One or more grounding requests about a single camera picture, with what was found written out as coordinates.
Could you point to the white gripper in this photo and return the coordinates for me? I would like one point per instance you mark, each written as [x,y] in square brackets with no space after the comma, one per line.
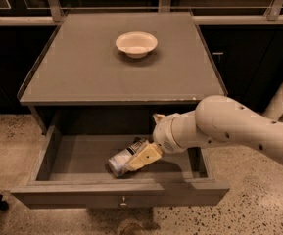
[163,135]

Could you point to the blue plastic bottle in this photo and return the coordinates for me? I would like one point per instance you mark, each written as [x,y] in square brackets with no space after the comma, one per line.
[117,162]

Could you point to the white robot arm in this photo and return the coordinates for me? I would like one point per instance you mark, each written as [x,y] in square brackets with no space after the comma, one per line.
[219,120]

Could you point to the small metal drawer knob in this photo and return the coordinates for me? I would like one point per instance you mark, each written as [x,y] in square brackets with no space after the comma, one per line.
[123,203]

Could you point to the grey cabinet with counter top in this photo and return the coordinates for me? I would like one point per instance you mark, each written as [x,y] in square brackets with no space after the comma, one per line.
[84,67]

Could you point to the open grey top drawer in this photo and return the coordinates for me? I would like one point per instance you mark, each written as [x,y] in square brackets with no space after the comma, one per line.
[71,172]

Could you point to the white bowl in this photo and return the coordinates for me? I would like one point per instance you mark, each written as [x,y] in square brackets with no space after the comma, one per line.
[136,44]

